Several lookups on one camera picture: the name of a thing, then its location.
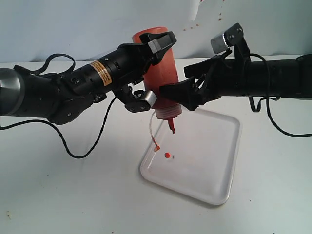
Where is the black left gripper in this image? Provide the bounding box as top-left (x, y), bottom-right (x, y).
top-left (107, 31), bottom-right (176, 105)

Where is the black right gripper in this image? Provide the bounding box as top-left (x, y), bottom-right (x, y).
top-left (159, 57), bottom-right (251, 110)

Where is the red sauce squeeze bottle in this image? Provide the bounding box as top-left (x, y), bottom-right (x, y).
top-left (132, 26), bottom-right (182, 154)

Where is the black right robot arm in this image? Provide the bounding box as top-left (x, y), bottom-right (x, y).
top-left (159, 55), bottom-right (312, 111)

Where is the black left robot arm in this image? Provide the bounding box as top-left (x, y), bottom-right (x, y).
top-left (0, 31), bottom-right (176, 125)

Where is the white rectangular plastic tray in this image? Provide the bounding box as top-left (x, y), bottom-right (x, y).
top-left (140, 108), bottom-right (242, 206)

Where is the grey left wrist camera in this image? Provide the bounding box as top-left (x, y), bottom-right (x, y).
top-left (124, 90), bottom-right (158, 113)

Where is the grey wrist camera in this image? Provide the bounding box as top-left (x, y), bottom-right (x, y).
top-left (124, 90), bottom-right (158, 113)
top-left (211, 23), bottom-right (244, 55)

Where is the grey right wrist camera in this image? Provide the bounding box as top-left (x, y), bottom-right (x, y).
top-left (211, 23), bottom-right (244, 55)

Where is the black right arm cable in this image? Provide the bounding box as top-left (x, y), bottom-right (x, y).
top-left (247, 53), bottom-right (312, 137)

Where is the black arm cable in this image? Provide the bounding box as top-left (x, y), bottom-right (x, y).
top-left (247, 53), bottom-right (312, 137)
top-left (0, 53), bottom-right (117, 159)

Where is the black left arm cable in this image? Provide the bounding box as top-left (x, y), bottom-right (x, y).
top-left (0, 53), bottom-right (117, 159)

